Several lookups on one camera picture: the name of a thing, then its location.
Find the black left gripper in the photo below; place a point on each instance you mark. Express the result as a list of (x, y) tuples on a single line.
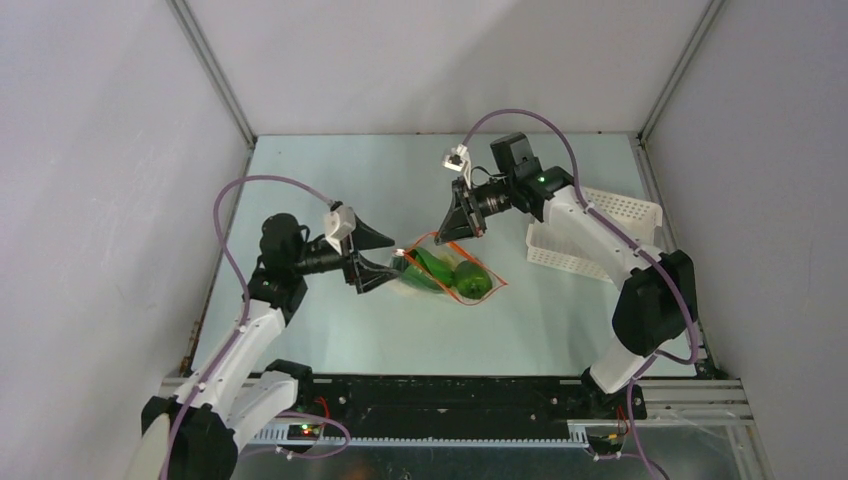
[(363, 275)]

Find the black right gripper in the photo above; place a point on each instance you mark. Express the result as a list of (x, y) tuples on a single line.
[(470, 211)]

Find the clear zip bag orange zipper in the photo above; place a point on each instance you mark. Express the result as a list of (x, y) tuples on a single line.
[(459, 254)]

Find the green bok choy toy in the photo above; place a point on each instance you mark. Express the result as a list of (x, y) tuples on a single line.
[(425, 269)]

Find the green pepper toy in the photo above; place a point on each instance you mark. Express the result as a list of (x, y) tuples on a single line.
[(471, 280)]

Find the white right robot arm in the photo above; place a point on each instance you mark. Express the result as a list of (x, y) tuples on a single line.
[(657, 294)]

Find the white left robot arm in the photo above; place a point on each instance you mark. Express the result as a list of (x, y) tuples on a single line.
[(200, 430)]

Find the white perforated plastic basket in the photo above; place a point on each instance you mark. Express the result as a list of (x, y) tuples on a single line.
[(569, 238)]

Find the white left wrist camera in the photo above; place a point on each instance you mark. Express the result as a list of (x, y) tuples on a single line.
[(339, 223)]

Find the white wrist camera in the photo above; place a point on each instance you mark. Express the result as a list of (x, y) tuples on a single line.
[(339, 223), (457, 159)]

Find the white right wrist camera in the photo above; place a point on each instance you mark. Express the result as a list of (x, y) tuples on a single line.
[(457, 159)]

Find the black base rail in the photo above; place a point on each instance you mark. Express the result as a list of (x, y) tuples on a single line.
[(399, 408)]

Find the aluminium frame profile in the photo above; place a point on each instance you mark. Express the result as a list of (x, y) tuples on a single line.
[(710, 397)]

